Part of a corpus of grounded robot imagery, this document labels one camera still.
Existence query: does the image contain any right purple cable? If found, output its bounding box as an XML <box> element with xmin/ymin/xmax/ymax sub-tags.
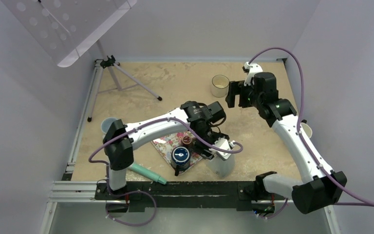
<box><xmin>246</xmin><ymin>47</ymin><xmax>374</xmax><ymax>220</ymax></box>

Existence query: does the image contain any teal cylindrical bottle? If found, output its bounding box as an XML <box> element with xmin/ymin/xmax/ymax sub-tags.
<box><xmin>129</xmin><ymin>162</ymin><xmax>167</xmax><ymax>185</ymax></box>

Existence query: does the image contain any purple cable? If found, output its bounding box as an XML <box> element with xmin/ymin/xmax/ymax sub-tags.
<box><xmin>246</xmin><ymin>47</ymin><xmax>374</xmax><ymax>220</ymax></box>
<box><xmin>88</xmin><ymin>117</ymin><xmax>244</xmax><ymax>226</ymax></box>

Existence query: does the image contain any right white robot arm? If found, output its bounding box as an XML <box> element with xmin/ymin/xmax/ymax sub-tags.
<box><xmin>225</xmin><ymin>72</ymin><xmax>347</xmax><ymax>214</ymax></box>

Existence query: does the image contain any aluminium frame rail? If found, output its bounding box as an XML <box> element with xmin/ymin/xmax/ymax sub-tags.
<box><xmin>39</xmin><ymin>181</ymin><xmax>342</xmax><ymax>234</ymax></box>

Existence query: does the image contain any dark blue mug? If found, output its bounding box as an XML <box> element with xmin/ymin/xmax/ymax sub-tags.
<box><xmin>170</xmin><ymin>146</ymin><xmax>191</xmax><ymax>176</ymax></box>

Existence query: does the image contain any perforated clear panel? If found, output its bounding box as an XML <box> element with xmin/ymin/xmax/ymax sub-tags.
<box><xmin>3</xmin><ymin>0</ymin><xmax>137</xmax><ymax>68</ymax></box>

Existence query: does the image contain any grey mug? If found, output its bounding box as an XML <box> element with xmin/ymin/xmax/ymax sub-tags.
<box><xmin>100</xmin><ymin>117</ymin><xmax>117</xmax><ymax>134</ymax></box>

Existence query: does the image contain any cream mug black handle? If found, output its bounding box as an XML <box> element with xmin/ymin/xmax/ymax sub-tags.
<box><xmin>210</xmin><ymin>75</ymin><xmax>229</xmax><ymax>98</ymax></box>

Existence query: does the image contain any silver wedge box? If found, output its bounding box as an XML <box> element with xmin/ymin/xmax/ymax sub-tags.
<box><xmin>205</xmin><ymin>154</ymin><xmax>235</xmax><ymax>178</ymax></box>

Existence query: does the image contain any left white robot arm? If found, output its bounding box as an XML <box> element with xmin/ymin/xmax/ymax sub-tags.
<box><xmin>103</xmin><ymin>101</ymin><xmax>234</xmax><ymax>199</ymax></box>

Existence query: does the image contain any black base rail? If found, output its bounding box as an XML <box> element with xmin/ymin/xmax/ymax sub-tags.
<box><xmin>94</xmin><ymin>181</ymin><xmax>284</xmax><ymax>213</ymax></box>

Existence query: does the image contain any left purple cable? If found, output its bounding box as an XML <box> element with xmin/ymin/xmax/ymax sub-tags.
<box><xmin>88</xmin><ymin>117</ymin><xmax>244</xmax><ymax>226</ymax></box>

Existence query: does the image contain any brown small mug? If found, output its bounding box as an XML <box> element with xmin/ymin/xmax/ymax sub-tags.
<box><xmin>181</xmin><ymin>136</ymin><xmax>195</xmax><ymax>153</ymax></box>

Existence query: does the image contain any silver tripod stand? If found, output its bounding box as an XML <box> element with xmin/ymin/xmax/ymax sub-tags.
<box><xmin>86</xmin><ymin>40</ymin><xmax>163</xmax><ymax>122</ymax></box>

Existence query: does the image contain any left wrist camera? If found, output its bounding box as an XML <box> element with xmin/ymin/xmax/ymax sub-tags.
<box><xmin>211</xmin><ymin>138</ymin><xmax>236</xmax><ymax>161</ymax></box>

